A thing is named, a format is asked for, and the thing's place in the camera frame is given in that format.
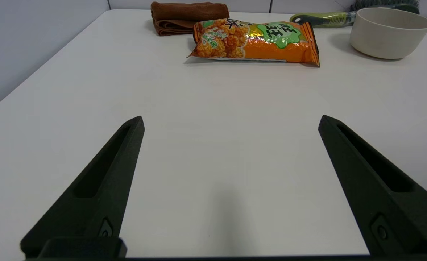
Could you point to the orange snack bag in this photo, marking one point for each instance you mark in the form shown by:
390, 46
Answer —
257, 41

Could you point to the white round bowl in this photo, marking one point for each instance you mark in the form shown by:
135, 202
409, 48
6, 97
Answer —
387, 36

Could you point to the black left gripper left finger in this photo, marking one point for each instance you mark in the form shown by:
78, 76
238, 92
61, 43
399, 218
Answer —
101, 195

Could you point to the folded brown towel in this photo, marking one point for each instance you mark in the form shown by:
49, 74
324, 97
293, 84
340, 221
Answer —
184, 16

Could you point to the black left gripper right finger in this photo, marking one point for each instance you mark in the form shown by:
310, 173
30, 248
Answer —
380, 195

